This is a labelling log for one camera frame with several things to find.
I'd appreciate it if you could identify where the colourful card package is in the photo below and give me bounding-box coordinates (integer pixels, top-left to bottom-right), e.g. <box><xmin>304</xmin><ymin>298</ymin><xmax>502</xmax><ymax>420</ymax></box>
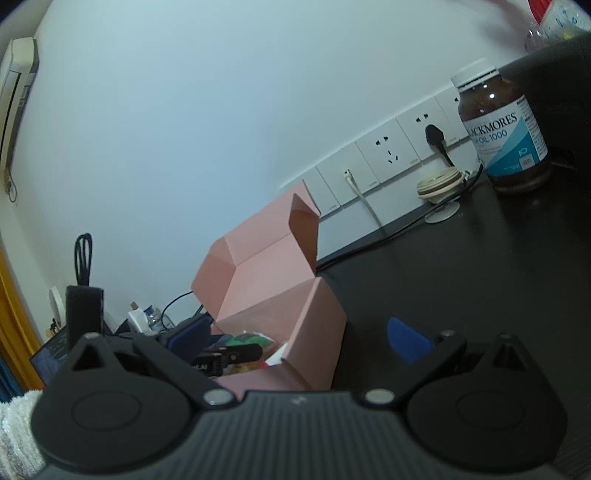
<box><xmin>226</xmin><ymin>332</ymin><xmax>276</xmax><ymax>351</ymax></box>

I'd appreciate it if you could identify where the left fluffy sleeve forearm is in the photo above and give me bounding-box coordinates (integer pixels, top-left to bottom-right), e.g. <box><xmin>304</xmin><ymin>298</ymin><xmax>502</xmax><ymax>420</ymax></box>
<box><xmin>0</xmin><ymin>390</ymin><xmax>45</xmax><ymax>479</ymax></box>

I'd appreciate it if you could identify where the pink cardboard box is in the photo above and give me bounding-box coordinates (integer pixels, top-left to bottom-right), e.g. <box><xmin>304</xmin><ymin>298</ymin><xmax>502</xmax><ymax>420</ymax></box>
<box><xmin>191</xmin><ymin>183</ymin><xmax>346</xmax><ymax>396</ymax></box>

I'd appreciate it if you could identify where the laptop screen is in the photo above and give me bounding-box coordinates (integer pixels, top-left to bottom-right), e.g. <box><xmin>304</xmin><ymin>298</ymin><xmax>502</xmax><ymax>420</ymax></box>
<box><xmin>30</xmin><ymin>327</ymin><xmax>69</xmax><ymax>386</ymax></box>

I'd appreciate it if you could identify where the yellow curtain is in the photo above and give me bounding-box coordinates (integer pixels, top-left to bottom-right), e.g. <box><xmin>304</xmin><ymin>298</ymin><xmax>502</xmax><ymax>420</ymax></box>
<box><xmin>1</xmin><ymin>253</ymin><xmax>44</xmax><ymax>391</ymax></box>

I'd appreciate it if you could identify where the black plug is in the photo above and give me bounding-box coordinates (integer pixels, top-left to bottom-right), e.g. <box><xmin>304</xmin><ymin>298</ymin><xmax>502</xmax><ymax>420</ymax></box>
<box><xmin>425</xmin><ymin>124</ymin><xmax>455</xmax><ymax>168</ymax></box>

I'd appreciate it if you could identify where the brown supplement bottle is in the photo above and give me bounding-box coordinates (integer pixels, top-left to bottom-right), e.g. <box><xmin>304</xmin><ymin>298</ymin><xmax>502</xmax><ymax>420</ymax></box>
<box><xmin>451</xmin><ymin>58</ymin><xmax>548</xmax><ymax>192</ymax></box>

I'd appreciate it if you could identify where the white air conditioner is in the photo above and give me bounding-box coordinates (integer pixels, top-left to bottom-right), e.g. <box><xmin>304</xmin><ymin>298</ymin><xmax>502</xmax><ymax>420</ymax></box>
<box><xmin>0</xmin><ymin>37</ymin><xmax>39</xmax><ymax>171</ymax></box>

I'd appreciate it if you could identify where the cotton swab box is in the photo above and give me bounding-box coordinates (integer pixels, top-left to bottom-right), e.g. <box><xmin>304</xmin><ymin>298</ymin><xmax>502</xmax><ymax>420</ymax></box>
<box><xmin>525</xmin><ymin>0</ymin><xmax>590</xmax><ymax>51</ymax></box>

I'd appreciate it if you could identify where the black tangled cable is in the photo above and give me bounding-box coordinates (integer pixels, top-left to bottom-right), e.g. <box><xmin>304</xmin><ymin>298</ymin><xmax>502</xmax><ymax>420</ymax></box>
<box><xmin>156</xmin><ymin>290</ymin><xmax>205</xmax><ymax>331</ymax></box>

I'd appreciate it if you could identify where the coiled beige cable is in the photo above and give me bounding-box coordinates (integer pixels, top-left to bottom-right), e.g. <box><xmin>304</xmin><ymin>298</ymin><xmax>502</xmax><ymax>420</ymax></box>
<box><xmin>416</xmin><ymin>167</ymin><xmax>465</xmax><ymax>225</ymax></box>

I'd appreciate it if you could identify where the white charger cable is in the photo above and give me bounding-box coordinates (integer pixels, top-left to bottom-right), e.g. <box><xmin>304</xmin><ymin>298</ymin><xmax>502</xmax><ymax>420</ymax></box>
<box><xmin>342</xmin><ymin>169</ymin><xmax>385</xmax><ymax>229</ymax></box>

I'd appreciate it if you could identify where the white wall socket strip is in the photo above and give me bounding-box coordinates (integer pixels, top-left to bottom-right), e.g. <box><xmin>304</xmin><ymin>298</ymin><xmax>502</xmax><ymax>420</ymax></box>
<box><xmin>280</xmin><ymin>86</ymin><xmax>467</xmax><ymax>217</ymax></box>

